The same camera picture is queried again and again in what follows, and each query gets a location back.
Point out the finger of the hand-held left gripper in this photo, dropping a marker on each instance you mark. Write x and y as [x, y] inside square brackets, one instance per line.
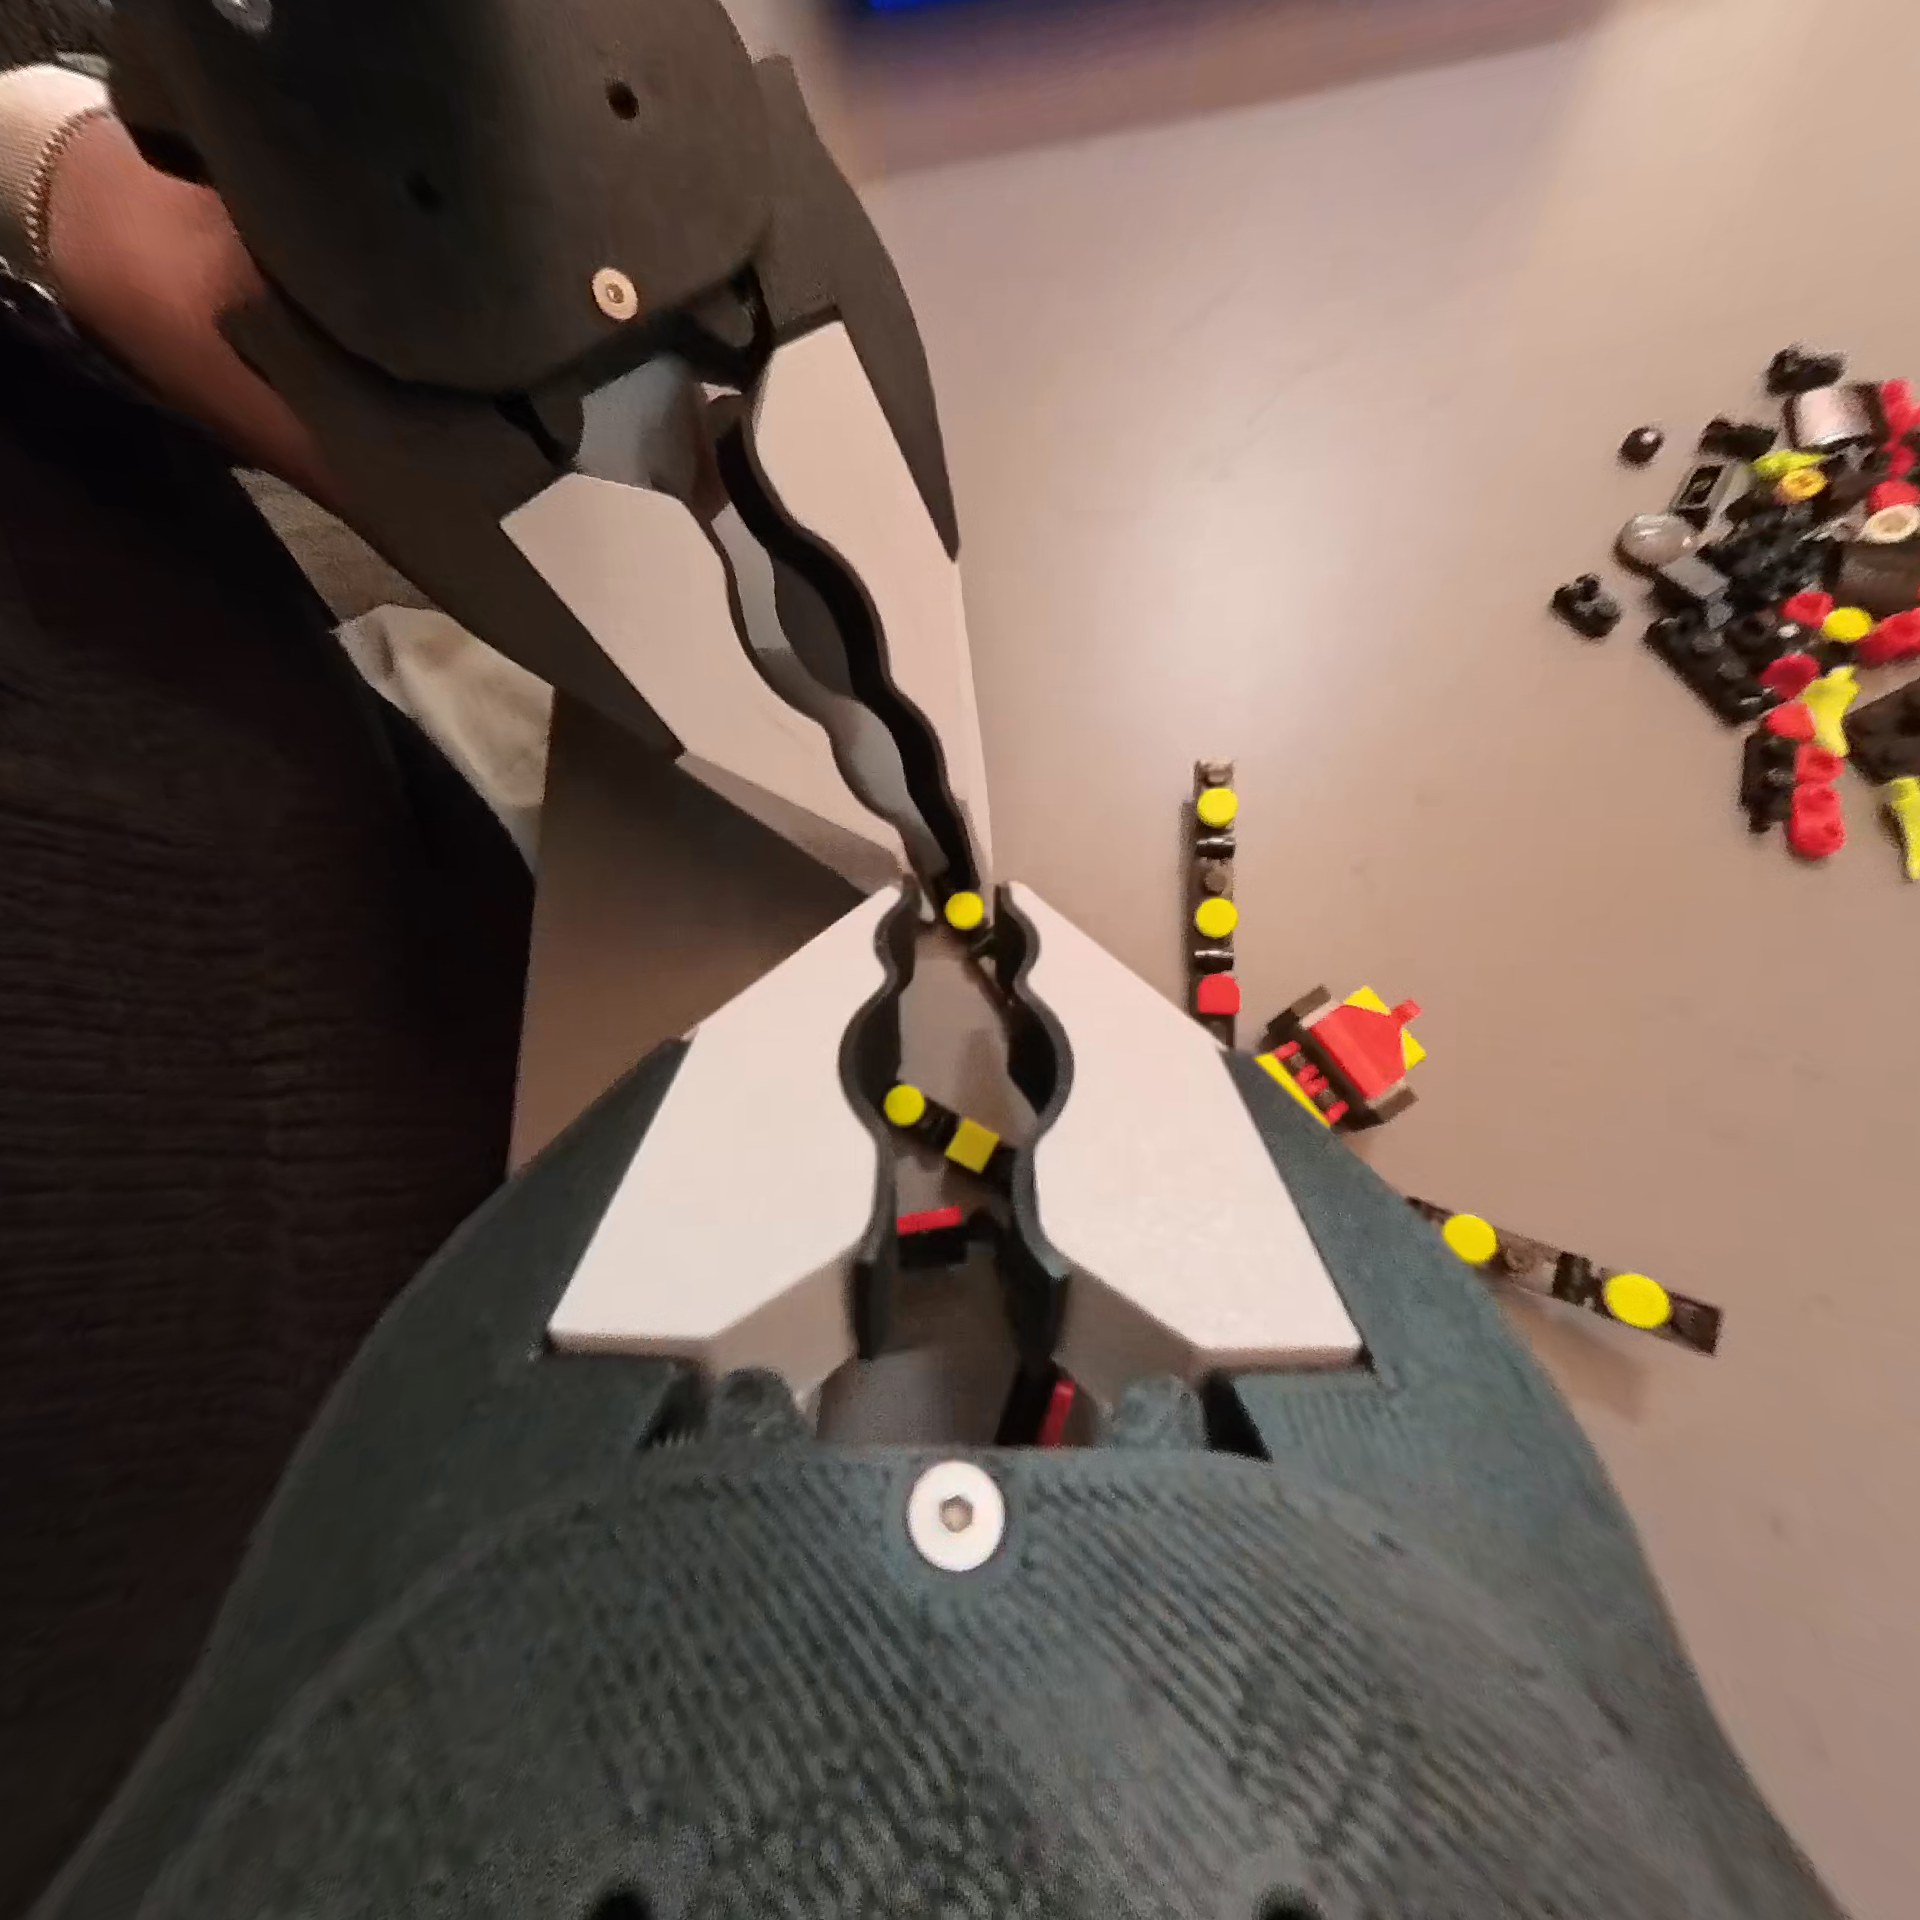
[629, 600]
[902, 600]

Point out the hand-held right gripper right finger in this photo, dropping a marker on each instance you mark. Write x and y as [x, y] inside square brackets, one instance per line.
[1186, 1200]

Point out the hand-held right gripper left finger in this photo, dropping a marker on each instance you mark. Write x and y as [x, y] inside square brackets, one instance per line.
[735, 1200]

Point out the black yellow red lego model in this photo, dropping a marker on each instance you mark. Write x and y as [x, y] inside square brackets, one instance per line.
[1350, 1050]

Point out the black clip lego piece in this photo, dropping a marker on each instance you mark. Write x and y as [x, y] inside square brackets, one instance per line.
[1587, 605]

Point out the dark brown round lego piece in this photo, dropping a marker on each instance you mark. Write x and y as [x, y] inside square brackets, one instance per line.
[1640, 445]

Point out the grey dome lego piece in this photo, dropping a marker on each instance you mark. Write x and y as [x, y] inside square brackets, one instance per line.
[1655, 540]

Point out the pile of loose lego pieces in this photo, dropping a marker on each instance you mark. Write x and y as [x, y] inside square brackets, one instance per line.
[1799, 629]

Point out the person's black knit clothing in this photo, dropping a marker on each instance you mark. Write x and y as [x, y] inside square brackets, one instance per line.
[226, 1050]

